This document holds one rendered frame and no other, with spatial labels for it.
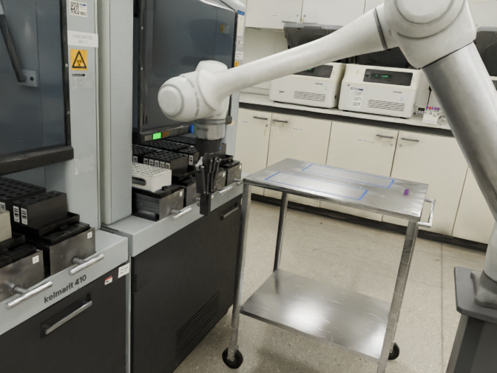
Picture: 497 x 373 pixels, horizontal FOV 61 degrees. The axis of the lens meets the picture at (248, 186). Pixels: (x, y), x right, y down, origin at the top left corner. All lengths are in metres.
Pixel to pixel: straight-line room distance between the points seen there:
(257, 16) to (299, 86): 0.81
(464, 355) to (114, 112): 1.13
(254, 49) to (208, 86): 3.34
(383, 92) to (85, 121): 2.60
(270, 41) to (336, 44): 3.21
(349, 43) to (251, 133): 2.67
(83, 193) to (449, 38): 0.90
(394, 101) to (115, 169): 2.51
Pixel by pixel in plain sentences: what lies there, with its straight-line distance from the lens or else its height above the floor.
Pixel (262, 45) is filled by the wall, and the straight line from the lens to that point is 4.31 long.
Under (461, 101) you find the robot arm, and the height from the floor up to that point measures 1.19.
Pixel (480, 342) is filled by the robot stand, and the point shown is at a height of 0.60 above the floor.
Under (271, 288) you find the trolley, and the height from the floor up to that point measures 0.28.
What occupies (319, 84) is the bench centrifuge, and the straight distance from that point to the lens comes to 3.47.
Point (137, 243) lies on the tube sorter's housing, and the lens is 1.25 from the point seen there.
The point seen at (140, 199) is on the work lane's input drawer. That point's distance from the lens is 1.34.
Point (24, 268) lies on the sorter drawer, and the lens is 0.98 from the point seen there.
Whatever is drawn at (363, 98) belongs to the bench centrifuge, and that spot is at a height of 1.02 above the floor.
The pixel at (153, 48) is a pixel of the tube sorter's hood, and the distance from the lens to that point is 1.31.
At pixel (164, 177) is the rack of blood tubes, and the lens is 1.36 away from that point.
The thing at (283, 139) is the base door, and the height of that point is 0.61.
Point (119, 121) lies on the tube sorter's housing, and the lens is 1.23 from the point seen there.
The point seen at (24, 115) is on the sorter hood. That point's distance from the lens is 1.00.
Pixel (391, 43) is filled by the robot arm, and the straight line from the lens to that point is 1.08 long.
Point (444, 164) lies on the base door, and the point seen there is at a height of 0.61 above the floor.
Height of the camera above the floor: 1.23
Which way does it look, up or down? 17 degrees down
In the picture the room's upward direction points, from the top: 5 degrees clockwise
